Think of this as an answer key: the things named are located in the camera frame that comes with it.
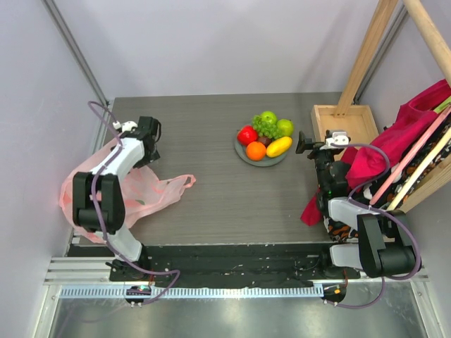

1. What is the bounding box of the green pear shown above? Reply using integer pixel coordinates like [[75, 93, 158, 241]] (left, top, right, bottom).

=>
[[276, 119, 294, 137]]

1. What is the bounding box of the orange fruit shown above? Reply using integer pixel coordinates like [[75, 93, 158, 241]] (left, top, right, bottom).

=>
[[245, 142, 266, 161]]

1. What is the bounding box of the pink plastic bag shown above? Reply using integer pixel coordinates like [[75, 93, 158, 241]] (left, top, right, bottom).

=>
[[59, 140, 196, 244]]

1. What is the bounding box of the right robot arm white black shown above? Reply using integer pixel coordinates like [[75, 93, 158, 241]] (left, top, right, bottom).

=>
[[295, 130, 421, 280]]

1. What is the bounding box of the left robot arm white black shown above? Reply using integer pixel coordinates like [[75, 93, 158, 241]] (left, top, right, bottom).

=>
[[72, 116, 161, 281]]

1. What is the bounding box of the dark purple plum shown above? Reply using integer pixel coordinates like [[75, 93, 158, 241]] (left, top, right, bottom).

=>
[[257, 136, 273, 147]]

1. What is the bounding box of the magenta cloth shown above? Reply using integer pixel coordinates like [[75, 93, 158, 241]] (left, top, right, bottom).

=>
[[301, 80, 450, 225]]

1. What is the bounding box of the green grapes bunch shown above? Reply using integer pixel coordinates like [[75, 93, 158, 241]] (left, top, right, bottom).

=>
[[252, 115, 282, 140]]

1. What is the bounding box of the green apple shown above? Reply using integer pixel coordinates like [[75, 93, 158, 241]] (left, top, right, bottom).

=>
[[260, 111, 278, 125]]

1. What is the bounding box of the grey plate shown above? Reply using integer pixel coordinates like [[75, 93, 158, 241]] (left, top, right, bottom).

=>
[[234, 139, 288, 168]]

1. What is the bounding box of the patterned black orange cloth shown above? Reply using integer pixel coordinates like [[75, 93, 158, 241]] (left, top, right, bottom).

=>
[[323, 116, 450, 242]]

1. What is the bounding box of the cream hanger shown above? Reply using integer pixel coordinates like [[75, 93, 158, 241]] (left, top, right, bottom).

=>
[[386, 128, 450, 211]]

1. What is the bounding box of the wooden round pole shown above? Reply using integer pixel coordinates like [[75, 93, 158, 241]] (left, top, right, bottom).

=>
[[402, 0, 451, 84]]

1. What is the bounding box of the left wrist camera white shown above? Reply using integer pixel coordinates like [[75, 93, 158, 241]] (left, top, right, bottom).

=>
[[113, 121, 137, 134]]

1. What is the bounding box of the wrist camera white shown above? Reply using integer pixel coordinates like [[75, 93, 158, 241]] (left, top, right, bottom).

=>
[[325, 130, 350, 148], [113, 121, 137, 134]]

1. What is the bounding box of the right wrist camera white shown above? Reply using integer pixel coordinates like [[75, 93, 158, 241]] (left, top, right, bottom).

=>
[[325, 130, 350, 148]]

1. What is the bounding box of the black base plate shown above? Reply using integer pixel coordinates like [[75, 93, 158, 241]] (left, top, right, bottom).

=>
[[66, 242, 362, 289]]

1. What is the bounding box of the wooden upright post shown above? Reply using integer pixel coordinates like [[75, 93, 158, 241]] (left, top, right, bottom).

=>
[[334, 0, 397, 118]]

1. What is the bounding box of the aluminium frame rail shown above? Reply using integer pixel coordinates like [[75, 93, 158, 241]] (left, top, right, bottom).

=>
[[42, 0, 109, 105]]

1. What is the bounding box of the white slotted cable duct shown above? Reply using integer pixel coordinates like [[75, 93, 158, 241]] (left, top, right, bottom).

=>
[[60, 284, 323, 299]]

